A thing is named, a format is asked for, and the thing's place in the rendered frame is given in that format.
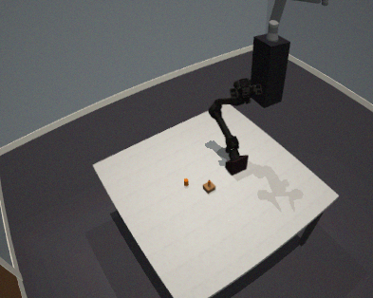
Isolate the brown wooden block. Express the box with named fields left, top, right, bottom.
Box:
left=203, top=182, right=216, bottom=193

